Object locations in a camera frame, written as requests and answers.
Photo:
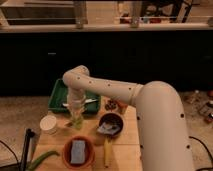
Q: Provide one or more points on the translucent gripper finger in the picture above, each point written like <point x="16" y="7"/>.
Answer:
<point x="79" y="122"/>
<point x="72" y="118"/>

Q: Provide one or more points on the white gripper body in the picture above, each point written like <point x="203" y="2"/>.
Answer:
<point x="75" y="99"/>

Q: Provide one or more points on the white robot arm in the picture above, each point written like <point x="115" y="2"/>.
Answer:
<point x="163" y="132"/>

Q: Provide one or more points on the silver fork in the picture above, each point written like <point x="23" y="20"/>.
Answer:
<point x="86" y="101"/>

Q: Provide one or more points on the white plastic cup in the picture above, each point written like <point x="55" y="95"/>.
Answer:
<point x="48" y="124"/>

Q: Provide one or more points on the green plastic tray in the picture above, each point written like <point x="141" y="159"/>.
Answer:
<point x="59" y="97"/>

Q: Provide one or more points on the blue grey cloth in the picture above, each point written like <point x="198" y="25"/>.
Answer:
<point x="108" y="129"/>

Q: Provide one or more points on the blue sponge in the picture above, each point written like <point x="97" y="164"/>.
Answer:
<point x="78" y="155"/>

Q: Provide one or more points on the small dark brown object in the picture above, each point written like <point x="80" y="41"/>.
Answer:
<point x="111" y="105"/>

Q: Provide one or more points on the dark brown bowl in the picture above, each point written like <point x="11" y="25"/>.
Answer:
<point x="112" y="118"/>

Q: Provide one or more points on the yellow banana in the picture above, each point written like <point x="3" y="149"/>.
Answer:
<point x="107" y="151"/>

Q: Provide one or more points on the orange bowl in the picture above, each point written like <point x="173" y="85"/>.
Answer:
<point x="89" y="154"/>

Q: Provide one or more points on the green pepper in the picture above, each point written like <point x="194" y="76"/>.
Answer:
<point x="40" y="159"/>

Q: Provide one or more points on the wooden railing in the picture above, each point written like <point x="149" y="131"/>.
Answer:
<point x="22" y="16"/>

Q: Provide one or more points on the black stand post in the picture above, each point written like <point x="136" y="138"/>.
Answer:
<point x="28" y="135"/>

